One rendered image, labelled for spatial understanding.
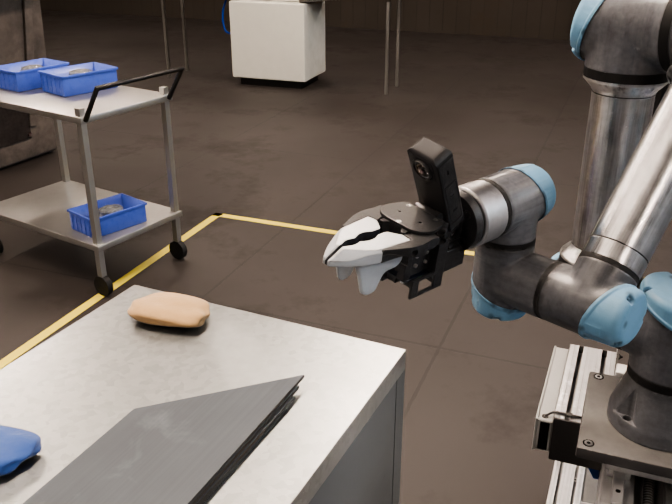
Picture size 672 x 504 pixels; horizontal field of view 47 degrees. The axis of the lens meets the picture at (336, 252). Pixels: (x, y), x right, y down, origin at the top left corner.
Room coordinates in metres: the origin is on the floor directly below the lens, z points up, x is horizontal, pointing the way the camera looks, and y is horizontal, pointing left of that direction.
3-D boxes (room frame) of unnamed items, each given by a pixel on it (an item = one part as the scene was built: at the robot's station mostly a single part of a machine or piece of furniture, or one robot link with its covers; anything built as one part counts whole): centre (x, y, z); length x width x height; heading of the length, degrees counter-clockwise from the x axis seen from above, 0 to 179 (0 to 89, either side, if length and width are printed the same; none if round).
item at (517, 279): (0.90, -0.23, 1.34); 0.11 x 0.08 x 0.11; 43
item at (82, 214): (3.86, 1.32, 0.52); 1.11 x 0.65 x 1.05; 61
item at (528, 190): (0.92, -0.22, 1.43); 0.11 x 0.08 x 0.09; 133
